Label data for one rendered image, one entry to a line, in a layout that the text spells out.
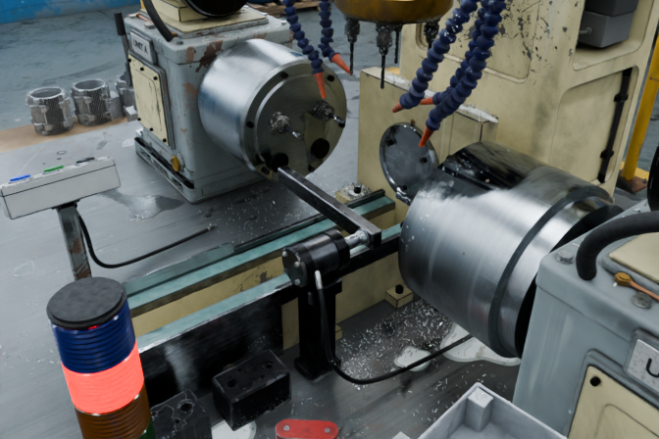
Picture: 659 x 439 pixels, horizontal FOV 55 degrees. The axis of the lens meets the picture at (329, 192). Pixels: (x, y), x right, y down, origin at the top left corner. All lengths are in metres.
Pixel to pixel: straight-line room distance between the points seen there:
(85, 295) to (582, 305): 0.45
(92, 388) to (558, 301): 0.45
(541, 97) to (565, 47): 0.09
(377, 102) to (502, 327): 0.54
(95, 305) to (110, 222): 0.92
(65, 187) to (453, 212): 0.59
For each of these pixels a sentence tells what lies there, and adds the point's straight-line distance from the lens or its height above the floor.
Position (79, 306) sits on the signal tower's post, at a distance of 0.53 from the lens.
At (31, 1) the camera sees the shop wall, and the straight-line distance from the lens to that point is 6.54.
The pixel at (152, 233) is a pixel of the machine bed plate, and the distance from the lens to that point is 1.38.
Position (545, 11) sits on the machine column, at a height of 1.30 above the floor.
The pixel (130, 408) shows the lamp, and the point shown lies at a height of 1.11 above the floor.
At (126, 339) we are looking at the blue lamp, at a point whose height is 1.18.
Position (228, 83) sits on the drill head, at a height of 1.12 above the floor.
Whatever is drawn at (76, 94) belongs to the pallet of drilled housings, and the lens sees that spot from 3.59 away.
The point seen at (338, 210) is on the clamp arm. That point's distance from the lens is 0.97.
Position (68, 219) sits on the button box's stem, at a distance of 1.10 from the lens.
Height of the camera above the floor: 1.54
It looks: 30 degrees down
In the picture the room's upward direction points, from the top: straight up
